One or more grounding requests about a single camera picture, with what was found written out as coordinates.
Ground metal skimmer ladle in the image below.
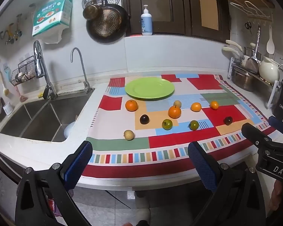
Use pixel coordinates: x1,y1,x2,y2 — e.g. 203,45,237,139
245,26,261,74

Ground colourful patterned tablecloth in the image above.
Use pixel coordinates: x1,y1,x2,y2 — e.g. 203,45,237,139
81,74,277,179

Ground green plate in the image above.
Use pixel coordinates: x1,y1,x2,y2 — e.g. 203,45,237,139
125,77,175,99

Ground yellow wall valves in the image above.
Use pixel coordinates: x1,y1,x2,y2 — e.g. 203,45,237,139
0,14,23,45

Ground dish brush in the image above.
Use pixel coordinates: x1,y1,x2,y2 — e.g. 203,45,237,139
0,71,10,97

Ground black wire basket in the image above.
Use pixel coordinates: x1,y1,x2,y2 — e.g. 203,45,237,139
10,56,38,86

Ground white ceramic jug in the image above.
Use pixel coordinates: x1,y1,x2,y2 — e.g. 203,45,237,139
259,56,283,84

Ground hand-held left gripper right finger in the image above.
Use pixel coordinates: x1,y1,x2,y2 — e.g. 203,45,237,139
188,141,267,226

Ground dark wooden window frame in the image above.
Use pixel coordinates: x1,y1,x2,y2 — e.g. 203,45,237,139
121,0,231,43

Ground white cup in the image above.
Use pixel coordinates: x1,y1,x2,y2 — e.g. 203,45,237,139
2,102,14,116

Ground pull-down chrome faucet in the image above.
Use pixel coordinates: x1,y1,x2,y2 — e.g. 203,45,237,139
33,40,58,100

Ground white rice spoon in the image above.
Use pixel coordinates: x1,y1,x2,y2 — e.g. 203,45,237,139
266,25,275,55

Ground dark frying pan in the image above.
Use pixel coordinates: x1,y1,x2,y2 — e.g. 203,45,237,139
86,0,130,43

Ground white pump soap bottle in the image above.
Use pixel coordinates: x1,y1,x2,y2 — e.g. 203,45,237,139
141,5,153,36

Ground stainless steel sink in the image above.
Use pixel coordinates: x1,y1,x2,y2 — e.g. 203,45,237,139
0,92,95,143

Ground stainless steel pot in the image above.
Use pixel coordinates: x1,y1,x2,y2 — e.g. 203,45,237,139
231,66,260,92

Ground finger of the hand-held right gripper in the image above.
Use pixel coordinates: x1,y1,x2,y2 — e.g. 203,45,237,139
241,123,280,148
268,116,283,136

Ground white wire wall rack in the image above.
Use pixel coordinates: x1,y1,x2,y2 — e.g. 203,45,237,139
230,1,273,21

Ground large orange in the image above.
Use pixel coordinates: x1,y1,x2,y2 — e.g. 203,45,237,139
125,99,138,112

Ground white knife handle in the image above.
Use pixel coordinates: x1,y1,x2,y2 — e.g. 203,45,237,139
222,46,245,61
226,40,245,55

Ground green white tissue pack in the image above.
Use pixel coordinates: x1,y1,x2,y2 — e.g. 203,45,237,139
32,0,73,37

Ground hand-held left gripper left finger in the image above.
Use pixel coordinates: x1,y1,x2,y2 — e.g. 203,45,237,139
15,140,93,226

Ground brown cardboard piece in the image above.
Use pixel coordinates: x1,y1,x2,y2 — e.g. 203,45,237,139
197,0,220,31

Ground person's right hand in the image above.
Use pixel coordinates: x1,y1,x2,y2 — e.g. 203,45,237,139
270,180,283,213

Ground small copper pot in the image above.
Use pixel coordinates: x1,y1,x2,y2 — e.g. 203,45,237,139
82,0,104,21

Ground orange with stem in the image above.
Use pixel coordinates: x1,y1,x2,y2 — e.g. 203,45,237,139
168,105,182,119

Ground white bowl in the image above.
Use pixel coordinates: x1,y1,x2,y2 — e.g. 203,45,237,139
64,122,75,138

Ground gooseneck chrome faucet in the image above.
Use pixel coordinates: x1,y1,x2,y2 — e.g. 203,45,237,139
70,47,95,94

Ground steel dish rack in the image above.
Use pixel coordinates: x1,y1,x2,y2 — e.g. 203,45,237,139
228,58,281,109

